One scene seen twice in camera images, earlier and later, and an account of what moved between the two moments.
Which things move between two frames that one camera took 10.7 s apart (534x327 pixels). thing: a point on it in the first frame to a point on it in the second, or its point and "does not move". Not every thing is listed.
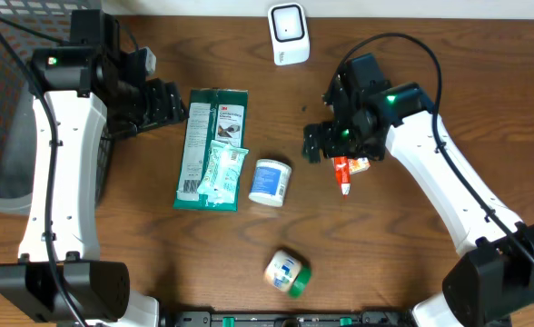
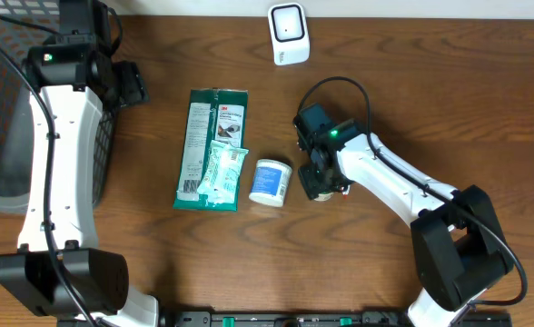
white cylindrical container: (271, 182) does not move
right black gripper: (332, 148) to (311, 185)
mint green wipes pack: (222, 173) does not move
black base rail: (287, 319) does not move
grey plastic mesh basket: (8, 34) does not move
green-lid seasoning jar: (285, 272) to (324, 196)
